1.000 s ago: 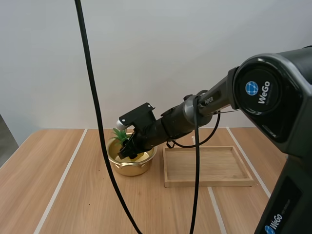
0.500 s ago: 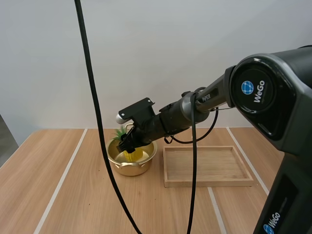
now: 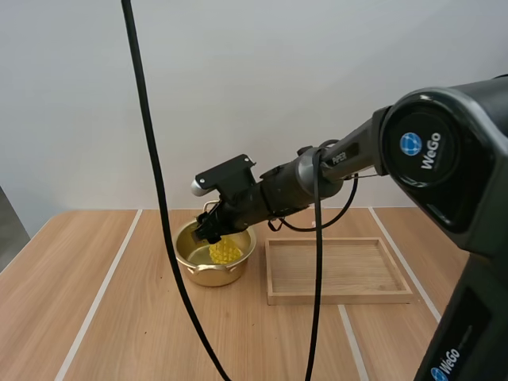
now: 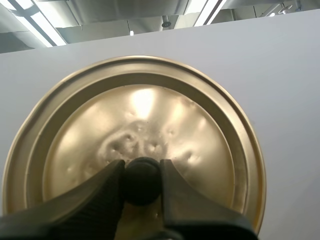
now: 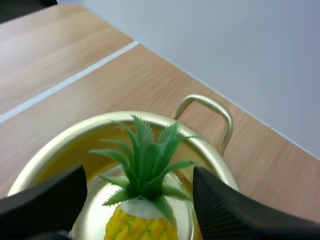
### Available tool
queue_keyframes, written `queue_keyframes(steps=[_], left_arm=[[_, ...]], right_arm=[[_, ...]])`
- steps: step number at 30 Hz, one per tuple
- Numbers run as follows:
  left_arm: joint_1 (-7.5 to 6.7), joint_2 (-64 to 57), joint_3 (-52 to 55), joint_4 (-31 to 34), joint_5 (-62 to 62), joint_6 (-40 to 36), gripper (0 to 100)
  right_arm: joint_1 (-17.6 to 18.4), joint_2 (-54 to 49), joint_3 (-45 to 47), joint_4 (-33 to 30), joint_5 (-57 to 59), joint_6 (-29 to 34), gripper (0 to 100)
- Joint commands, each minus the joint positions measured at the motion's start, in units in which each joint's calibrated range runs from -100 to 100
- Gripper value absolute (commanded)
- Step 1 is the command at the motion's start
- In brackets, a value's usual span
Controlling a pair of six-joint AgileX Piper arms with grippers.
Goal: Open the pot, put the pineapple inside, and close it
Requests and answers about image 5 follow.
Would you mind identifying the yellow toy pineapple green crown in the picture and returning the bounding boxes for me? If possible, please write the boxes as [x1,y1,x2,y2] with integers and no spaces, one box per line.
[88,115,210,240]

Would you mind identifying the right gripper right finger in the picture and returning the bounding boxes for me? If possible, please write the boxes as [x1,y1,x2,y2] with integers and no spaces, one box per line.
[192,166,320,240]

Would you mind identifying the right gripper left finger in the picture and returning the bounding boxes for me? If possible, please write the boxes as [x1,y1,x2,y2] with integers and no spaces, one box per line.
[0,165,88,240]

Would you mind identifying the gold pot with two handles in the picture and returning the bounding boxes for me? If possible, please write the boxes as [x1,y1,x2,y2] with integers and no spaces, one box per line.
[7,94,241,240]

